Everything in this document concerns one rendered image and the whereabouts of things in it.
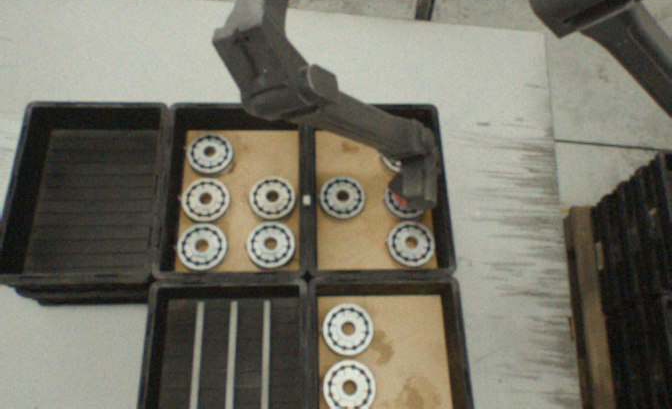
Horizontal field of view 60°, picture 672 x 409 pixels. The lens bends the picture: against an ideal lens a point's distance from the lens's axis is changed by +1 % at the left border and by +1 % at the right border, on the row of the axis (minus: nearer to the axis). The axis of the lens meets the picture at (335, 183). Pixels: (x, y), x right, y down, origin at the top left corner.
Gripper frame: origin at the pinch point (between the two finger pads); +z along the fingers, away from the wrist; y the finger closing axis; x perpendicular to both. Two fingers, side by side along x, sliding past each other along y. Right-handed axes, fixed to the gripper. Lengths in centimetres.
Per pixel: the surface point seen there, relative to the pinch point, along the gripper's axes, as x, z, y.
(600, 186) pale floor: -42, 88, 94
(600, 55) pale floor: -10, 88, 150
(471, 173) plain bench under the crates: -6.2, 17.5, 23.7
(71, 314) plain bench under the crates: 41, 16, -66
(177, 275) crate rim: 22, -6, -46
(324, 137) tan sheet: 24.6, 3.9, 0.1
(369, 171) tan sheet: 10.9, 4.1, 0.4
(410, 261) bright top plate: -9.8, 1.3, -11.4
